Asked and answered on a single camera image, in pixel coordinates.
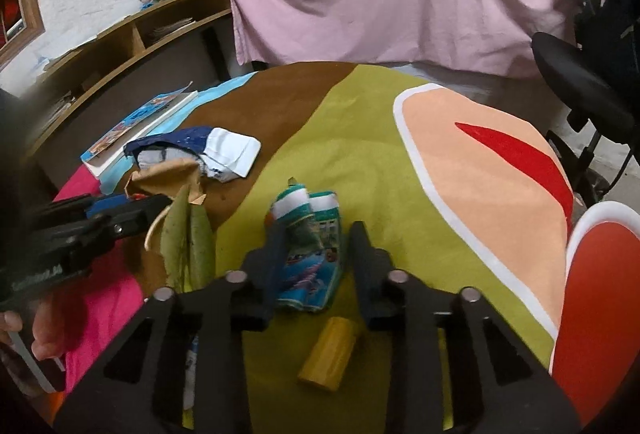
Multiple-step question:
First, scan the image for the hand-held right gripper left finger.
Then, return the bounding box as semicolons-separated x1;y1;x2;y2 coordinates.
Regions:
52;214;288;434

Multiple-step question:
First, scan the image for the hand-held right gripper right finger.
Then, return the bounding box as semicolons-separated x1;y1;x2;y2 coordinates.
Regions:
349;220;583;434

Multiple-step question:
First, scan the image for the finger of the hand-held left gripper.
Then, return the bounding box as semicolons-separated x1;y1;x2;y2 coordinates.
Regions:
92;193;173;241
30;194;135;227

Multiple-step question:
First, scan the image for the brown paper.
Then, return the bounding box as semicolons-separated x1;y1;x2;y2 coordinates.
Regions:
124;159;208;206

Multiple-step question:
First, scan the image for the teal snack packet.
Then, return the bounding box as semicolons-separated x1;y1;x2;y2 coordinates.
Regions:
265;178;349;313

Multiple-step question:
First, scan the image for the red bin with white rim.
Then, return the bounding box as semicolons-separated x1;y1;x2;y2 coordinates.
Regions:
547;200;640;430

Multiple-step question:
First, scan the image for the person's left hand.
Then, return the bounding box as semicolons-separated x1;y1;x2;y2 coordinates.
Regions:
0;289;67;365

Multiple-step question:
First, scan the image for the white book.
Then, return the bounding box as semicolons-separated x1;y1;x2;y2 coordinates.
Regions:
80;90;201;178

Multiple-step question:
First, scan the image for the colourful picture book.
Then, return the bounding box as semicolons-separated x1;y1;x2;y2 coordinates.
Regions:
82;89;190;160

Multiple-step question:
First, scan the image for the yellow cylinder tube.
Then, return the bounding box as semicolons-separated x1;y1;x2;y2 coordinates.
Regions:
297;316;359;391

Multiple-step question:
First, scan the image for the crumpled blue white package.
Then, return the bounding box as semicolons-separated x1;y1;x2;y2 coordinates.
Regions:
122;126;262;183

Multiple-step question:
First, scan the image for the colourful printed blanket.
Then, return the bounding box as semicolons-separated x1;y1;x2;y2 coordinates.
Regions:
52;61;576;434

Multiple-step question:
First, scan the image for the wooden shelf unit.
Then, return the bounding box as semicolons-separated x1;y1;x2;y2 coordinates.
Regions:
0;0;236;155

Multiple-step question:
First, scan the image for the black office chair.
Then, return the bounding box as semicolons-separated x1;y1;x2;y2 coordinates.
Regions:
530;0;640;210

